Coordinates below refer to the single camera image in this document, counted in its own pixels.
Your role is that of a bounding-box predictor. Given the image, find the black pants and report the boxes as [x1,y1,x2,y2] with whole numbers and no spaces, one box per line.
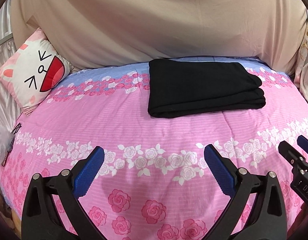
[148,59,266,118]

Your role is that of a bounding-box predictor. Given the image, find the floral patterned fabric right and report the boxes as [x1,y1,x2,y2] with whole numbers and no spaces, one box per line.
[294,12,308,102]

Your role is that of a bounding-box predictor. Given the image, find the silver satin cloth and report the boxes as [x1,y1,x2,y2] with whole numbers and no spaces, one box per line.
[0,0,23,131]

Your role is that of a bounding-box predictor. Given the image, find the pink floral bed sheet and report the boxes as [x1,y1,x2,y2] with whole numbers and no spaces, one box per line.
[0,59,308,239]

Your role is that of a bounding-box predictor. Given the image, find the white cat face pillow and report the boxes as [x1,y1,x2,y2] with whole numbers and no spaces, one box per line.
[0,28,73,115]

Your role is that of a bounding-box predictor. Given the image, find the beige curtain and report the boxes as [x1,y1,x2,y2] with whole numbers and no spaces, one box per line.
[11,0,307,72]

